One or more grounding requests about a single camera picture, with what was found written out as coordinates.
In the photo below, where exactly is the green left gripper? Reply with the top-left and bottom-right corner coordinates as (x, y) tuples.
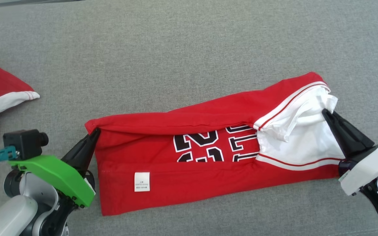
(8, 129), (101, 208)

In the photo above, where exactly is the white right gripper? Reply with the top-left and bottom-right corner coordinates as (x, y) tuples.
(322, 109), (378, 196)

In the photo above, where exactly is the red jersey with black numbers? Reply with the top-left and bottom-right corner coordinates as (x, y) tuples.
(85, 71), (345, 217)

